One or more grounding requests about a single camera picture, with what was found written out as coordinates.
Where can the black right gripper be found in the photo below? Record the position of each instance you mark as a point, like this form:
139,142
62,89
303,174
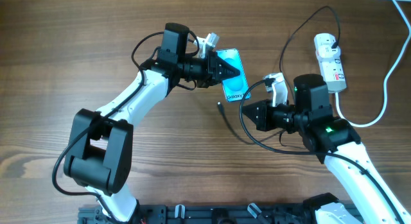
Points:
266,115

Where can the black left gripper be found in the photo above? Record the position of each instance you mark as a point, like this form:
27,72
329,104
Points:
211,71

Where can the teal screen Galaxy smartphone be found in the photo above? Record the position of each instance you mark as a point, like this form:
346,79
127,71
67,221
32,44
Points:
234,88

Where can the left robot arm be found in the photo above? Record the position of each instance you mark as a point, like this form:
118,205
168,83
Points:
98,156

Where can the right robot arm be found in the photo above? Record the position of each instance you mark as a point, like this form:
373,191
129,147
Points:
333,140

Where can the white charger plug adapter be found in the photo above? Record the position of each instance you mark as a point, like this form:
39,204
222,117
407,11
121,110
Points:
325,53

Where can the white power strip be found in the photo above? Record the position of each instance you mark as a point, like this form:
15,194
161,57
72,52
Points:
332,72

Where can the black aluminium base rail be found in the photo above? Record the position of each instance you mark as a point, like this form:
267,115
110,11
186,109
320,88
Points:
278,213

